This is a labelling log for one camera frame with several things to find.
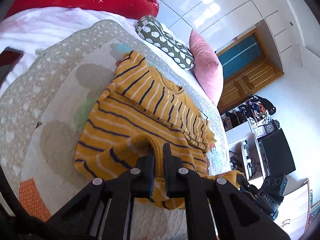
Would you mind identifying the yellow striped knit sweater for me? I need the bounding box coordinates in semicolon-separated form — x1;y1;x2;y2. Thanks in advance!
73;50;245;210

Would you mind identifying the black monitor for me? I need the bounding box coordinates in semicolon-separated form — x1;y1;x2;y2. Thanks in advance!
258;128;296;176

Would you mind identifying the small desk clock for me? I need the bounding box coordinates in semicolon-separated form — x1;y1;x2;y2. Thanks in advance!
264;121;277;135

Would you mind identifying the white cluttered shelf unit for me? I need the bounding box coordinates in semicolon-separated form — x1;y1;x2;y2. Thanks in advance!
220;94;311;238

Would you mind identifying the patterned quilted bed cover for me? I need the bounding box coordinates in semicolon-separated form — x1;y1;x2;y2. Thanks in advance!
1;20;228;239

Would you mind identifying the wooden door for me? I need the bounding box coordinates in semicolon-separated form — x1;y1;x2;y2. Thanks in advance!
217;28;284;114

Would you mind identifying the pink cushion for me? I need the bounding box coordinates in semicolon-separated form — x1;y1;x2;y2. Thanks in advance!
189;30;223;107

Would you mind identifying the black smartphone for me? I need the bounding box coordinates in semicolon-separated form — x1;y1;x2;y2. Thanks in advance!
0;47;24;85

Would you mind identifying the green sheep pattern pillow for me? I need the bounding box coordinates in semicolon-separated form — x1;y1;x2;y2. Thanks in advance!
136;15;195;70

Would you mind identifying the white glossy wardrobe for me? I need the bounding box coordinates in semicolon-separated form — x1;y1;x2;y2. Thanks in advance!
130;0;301;55

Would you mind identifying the pink white fleece blanket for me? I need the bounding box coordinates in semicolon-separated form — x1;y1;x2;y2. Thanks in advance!
1;7;137;93

